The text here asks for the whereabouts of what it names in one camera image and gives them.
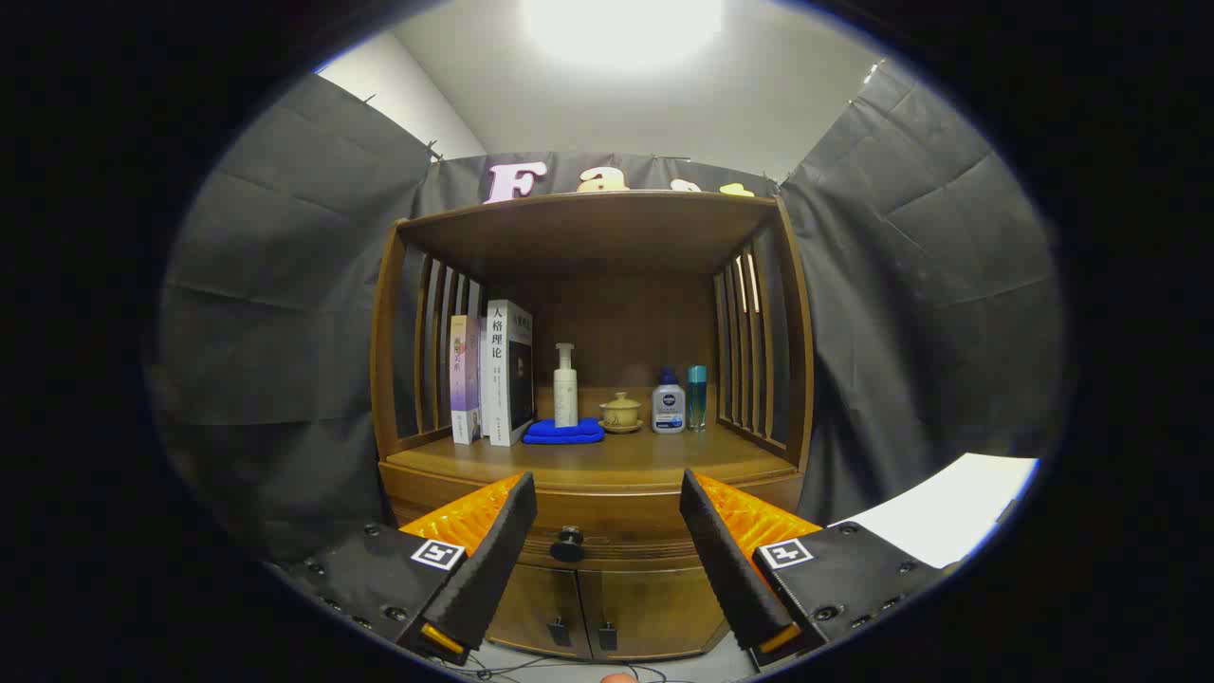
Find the white bottle with blue pump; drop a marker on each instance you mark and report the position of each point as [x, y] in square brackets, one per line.
[668, 408]

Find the teal glass bottle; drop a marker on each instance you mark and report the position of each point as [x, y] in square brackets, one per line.
[697, 394]

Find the yellow lidded teacup with saucer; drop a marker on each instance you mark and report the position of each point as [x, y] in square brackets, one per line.
[621, 413]

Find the brown wooden cabinet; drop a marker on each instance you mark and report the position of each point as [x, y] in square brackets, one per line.
[588, 237]

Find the brown wooden drawer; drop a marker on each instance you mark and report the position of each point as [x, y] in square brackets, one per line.
[616, 507]

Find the black round drawer knob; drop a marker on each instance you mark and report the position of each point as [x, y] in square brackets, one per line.
[567, 544]

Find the white box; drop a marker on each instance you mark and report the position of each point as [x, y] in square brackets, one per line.
[948, 507]

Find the purple book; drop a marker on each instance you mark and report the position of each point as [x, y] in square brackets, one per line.
[464, 379]

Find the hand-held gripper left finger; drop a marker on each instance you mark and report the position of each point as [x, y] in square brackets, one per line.
[493, 560]

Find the wooden countertop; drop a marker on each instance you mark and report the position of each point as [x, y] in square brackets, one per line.
[645, 455]

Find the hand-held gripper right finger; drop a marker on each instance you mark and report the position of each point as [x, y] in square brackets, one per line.
[726, 560]

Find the blue folded cloth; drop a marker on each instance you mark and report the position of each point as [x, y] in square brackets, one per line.
[564, 433]

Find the white book with portrait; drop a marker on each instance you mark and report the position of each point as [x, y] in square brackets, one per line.
[498, 379]

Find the wooden cabinet door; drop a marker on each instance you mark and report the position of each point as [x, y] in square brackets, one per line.
[659, 612]
[536, 602]

